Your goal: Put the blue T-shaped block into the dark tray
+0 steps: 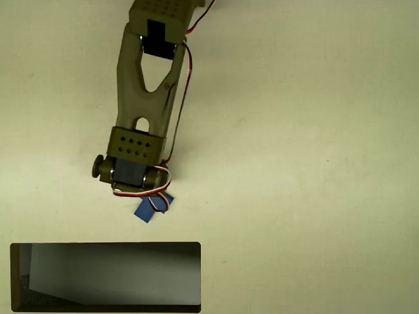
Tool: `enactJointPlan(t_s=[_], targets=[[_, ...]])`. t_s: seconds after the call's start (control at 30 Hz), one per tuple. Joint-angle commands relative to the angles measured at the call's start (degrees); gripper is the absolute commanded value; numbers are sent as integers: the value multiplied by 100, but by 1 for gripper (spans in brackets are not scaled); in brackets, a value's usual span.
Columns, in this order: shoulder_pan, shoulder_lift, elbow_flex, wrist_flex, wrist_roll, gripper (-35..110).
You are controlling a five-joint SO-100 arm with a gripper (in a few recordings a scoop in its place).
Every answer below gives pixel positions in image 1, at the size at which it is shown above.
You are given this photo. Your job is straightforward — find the red white black servo cable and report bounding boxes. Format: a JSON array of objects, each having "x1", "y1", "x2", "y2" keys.
[{"x1": 112, "y1": 165, "x2": 172, "y2": 213}]

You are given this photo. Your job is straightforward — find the rectangular bin opening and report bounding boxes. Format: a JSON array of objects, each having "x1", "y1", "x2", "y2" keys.
[{"x1": 9, "y1": 241, "x2": 202, "y2": 313}]

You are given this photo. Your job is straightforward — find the thin black red arm cable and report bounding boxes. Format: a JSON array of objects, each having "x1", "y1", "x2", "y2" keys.
[{"x1": 160, "y1": 0, "x2": 218, "y2": 166}]

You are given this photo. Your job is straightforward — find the blue T-shaped block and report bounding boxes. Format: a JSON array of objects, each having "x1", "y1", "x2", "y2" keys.
[{"x1": 133, "y1": 192, "x2": 175, "y2": 224}]

